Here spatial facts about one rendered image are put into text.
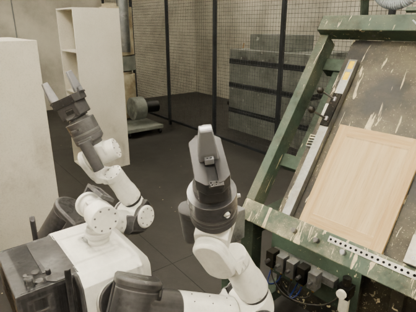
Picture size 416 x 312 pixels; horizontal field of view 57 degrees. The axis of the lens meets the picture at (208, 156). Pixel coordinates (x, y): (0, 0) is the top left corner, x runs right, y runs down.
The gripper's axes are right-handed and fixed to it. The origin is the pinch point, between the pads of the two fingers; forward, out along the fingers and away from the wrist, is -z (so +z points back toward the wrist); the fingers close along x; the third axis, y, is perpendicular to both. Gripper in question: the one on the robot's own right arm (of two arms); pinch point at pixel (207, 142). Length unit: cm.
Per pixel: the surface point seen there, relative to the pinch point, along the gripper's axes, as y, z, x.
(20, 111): -123, 122, 214
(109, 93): -88, 223, 388
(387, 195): 87, 102, 62
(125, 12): -68, 207, 615
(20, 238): -150, 214, 167
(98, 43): -87, 163, 408
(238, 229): 18, 129, 78
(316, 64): 82, 80, 150
